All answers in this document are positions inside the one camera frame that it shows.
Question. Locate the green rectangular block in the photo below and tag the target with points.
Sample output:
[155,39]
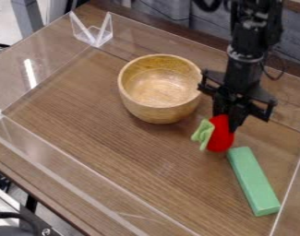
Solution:
[259,192]

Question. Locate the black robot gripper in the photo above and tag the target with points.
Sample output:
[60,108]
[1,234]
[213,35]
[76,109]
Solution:
[238,93]

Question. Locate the grey post behind table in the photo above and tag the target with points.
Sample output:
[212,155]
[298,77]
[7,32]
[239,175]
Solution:
[26,11]

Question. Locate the light wooden bowl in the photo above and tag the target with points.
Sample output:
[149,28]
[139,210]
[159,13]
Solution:
[157,86]

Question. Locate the black equipment under table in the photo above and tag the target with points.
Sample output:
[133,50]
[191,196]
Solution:
[18,221]

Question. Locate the clear acrylic enclosure wall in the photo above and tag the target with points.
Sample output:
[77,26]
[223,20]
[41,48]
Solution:
[117,176]

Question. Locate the clear acrylic corner bracket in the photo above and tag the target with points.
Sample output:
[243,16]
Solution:
[93,35]

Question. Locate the red felt fruit green leaf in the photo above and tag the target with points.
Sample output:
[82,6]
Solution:
[213,134]

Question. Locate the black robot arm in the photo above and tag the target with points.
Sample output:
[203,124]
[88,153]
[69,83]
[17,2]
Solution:
[256,29]

